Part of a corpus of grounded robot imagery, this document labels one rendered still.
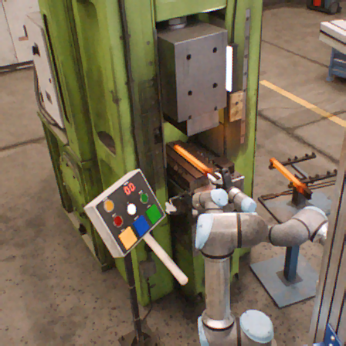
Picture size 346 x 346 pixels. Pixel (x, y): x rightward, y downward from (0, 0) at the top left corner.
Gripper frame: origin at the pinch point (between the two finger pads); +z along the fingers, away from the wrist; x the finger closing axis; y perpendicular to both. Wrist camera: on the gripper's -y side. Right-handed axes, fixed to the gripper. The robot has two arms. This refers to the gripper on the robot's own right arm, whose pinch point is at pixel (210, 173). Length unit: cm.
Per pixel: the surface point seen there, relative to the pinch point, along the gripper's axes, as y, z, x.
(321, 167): 100, 68, 176
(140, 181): -14.8, -3.9, -44.6
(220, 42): -71, 2, 8
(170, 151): 1.4, 35.5, -5.1
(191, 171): 1.5, 9.5, -6.8
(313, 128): 100, 126, 227
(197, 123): -32.3, 2.6, -6.2
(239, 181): 10.8, -3.3, 17.8
